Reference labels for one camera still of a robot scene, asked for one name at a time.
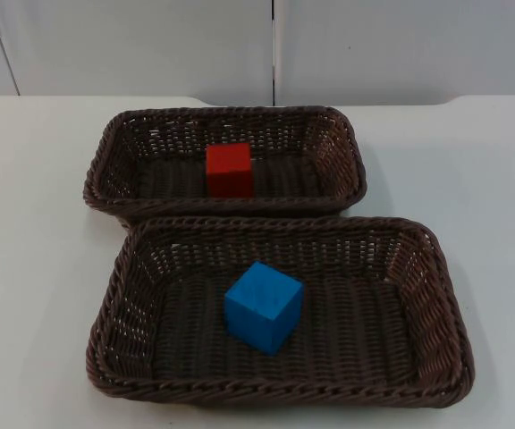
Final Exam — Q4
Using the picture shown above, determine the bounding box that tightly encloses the red cube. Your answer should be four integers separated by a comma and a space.
205, 142, 255, 198

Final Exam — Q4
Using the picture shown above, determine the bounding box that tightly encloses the dark brown wicker basket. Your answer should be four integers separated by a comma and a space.
85, 215, 477, 412
81, 105, 369, 225

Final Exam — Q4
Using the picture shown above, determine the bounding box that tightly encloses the blue cube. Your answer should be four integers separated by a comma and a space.
224, 261, 306, 358

